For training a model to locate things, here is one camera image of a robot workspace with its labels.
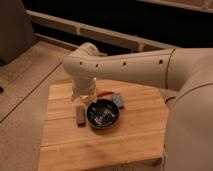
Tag black bowl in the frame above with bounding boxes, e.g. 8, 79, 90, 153
86, 99, 120, 129

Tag wooden board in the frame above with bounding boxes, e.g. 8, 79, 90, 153
38, 80, 168, 171

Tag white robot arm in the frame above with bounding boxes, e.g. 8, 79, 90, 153
63, 43, 213, 171

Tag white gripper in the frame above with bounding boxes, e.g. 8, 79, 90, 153
71, 77, 97, 104

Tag orange carrot toy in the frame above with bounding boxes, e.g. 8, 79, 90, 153
96, 89, 114, 97

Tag white window rail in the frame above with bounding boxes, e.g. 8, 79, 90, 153
27, 10, 173, 51

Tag beige cabinet at left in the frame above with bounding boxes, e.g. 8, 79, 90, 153
0, 0, 36, 64

